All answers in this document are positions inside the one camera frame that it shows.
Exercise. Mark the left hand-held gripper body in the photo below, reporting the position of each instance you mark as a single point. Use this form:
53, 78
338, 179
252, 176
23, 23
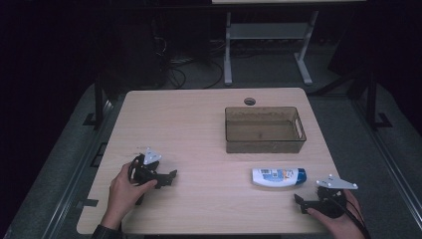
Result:
145, 172

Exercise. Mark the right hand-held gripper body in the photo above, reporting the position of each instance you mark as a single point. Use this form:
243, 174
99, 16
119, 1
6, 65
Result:
331, 204

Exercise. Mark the white bottle with blue cap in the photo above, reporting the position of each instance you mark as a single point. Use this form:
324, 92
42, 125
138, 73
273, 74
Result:
275, 177

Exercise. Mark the translucent brown plastic bin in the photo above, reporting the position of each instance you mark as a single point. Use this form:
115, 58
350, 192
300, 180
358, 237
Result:
263, 134

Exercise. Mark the person's right hand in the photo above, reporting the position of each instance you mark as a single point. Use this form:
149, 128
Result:
345, 229

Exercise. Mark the person's left hand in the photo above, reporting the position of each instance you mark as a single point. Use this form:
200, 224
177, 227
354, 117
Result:
121, 195

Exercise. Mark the grey tape strip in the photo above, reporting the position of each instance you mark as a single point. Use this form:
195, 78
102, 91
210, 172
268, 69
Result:
89, 202

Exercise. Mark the black metal stand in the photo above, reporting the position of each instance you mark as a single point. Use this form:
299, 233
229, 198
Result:
373, 103
98, 103

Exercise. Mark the aluminium floor rail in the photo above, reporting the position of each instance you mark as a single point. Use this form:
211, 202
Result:
388, 156
79, 159

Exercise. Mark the white metal table frame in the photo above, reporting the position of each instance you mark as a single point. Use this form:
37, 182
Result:
265, 31

